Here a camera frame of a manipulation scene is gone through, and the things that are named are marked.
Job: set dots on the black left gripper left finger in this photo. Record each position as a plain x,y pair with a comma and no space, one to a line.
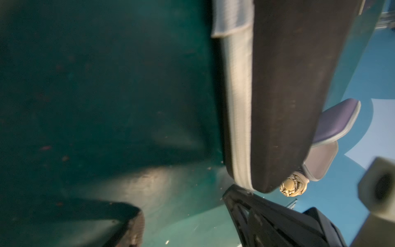
131,233

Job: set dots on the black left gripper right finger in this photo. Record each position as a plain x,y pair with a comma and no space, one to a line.
262,223

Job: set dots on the black zippered umbrella sleeve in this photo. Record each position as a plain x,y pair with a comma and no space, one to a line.
279,59

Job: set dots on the beige folded umbrella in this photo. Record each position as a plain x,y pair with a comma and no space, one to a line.
295,185

